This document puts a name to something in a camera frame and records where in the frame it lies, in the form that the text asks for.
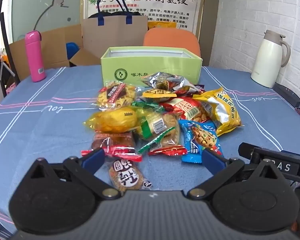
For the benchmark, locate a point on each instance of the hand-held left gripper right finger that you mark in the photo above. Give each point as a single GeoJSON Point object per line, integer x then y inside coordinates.
{"type": "Point", "coordinates": [213, 160]}

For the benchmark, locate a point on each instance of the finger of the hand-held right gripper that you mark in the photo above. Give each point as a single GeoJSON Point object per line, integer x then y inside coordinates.
{"type": "Point", "coordinates": [246, 153]}

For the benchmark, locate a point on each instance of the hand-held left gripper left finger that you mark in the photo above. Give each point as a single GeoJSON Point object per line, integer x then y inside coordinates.
{"type": "Point", "coordinates": [92, 156]}

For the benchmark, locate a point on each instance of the blue cookie snack packet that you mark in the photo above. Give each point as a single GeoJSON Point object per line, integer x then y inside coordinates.
{"type": "Point", "coordinates": [197, 140]}

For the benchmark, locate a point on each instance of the brown cracker packet white label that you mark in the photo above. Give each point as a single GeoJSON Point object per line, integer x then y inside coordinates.
{"type": "Point", "coordinates": [126, 175]}

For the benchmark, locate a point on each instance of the large yellow snack packet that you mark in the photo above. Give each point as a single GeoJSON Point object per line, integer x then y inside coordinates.
{"type": "Point", "coordinates": [222, 110]}

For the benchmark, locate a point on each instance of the silver foil snack packet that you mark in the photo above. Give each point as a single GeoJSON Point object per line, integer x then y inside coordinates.
{"type": "Point", "coordinates": [165, 80]}

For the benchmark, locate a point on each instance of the light green cardboard box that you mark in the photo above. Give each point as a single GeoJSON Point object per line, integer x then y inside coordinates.
{"type": "Point", "coordinates": [165, 67]}

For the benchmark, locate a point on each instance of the brown red snack packet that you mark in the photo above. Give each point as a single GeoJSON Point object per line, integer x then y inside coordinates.
{"type": "Point", "coordinates": [112, 141]}

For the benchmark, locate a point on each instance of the long red snack strip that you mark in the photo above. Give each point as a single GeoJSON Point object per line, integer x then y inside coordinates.
{"type": "Point", "coordinates": [125, 153]}

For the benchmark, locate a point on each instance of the yellow cake packet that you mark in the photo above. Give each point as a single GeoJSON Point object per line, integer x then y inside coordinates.
{"type": "Point", "coordinates": [112, 118]}

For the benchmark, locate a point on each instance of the small red snack packet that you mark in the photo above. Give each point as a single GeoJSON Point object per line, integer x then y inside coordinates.
{"type": "Point", "coordinates": [168, 151]}

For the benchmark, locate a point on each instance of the blue striped tablecloth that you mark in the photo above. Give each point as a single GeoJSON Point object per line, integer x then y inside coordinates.
{"type": "Point", "coordinates": [52, 130]}

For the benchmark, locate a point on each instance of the red white peanut packet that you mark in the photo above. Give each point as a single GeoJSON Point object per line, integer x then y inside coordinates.
{"type": "Point", "coordinates": [187, 108]}

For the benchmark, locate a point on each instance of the green snack stick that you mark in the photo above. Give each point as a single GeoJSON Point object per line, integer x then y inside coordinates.
{"type": "Point", "coordinates": [150, 145]}

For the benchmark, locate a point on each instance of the green label pastry packet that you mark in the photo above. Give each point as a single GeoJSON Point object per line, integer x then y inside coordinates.
{"type": "Point", "coordinates": [157, 127]}

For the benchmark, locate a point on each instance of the round waffle cookie packet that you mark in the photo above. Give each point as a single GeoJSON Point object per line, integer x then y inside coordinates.
{"type": "Point", "coordinates": [116, 95]}

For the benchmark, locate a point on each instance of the black bar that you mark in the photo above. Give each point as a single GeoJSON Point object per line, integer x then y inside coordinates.
{"type": "Point", "coordinates": [287, 95]}

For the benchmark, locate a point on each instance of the dark purple snack packet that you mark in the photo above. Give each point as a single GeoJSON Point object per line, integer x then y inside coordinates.
{"type": "Point", "coordinates": [200, 87]}

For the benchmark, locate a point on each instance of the green candy wrapper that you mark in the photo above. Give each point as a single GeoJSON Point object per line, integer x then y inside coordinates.
{"type": "Point", "coordinates": [147, 105]}

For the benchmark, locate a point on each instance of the orange yellow chip packet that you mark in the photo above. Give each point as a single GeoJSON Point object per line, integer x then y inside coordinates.
{"type": "Point", "coordinates": [158, 94]}

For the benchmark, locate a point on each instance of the white thermos jug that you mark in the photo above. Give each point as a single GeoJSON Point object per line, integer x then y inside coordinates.
{"type": "Point", "coordinates": [267, 60]}

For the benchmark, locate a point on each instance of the blue cloth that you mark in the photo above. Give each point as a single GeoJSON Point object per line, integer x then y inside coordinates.
{"type": "Point", "coordinates": [72, 50]}

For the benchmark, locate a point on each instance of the pink insulated bottle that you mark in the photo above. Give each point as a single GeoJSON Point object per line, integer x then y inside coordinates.
{"type": "Point", "coordinates": [35, 60]}

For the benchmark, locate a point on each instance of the open cardboard box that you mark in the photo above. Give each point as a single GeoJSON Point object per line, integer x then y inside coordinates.
{"type": "Point", "coordinates": [55, 47]}

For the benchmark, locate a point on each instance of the orange chair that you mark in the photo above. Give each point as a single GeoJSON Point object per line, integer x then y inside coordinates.
{"type": "Point", "coordinates": [172, 40]}

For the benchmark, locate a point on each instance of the black folding frame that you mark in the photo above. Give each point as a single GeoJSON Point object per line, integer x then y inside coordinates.
{"type": "Point", "coordinates": [3, 55]}

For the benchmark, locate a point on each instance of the printed wall poster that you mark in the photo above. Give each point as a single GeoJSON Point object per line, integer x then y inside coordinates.
{"type": "Point", "coordinates": [165, 5]}

